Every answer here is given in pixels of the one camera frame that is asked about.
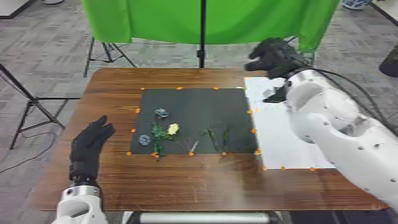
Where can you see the black tripod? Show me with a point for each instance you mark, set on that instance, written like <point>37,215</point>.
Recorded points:
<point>29,100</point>

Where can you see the yellow flower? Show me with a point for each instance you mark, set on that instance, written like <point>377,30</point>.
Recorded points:
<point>173,128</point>

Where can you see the black upright pole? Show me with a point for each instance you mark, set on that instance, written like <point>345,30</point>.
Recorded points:
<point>201,33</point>

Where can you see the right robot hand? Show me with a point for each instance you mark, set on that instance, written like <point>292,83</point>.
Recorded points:
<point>277,56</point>

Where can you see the black light stand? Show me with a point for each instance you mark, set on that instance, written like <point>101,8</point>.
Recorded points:
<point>107,50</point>

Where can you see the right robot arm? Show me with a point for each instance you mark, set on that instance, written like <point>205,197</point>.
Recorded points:
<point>338,130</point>

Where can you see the white sheet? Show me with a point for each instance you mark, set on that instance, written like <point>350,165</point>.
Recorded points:
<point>277,133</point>

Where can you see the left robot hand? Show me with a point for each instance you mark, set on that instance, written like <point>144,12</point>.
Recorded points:
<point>89,146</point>

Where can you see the blue flower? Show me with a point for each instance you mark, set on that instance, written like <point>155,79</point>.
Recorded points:
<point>160,113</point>
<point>144,139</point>

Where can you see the green sprig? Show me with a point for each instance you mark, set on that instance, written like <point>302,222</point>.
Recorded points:
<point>157,140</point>
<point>226,137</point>
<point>210,134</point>

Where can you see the dark mat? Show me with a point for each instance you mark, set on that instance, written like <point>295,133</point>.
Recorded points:
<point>201,106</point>

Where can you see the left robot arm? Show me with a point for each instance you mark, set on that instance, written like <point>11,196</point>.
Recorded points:
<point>80,205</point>

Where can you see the pale grey bar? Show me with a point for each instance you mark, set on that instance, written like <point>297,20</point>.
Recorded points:
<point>201,218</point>

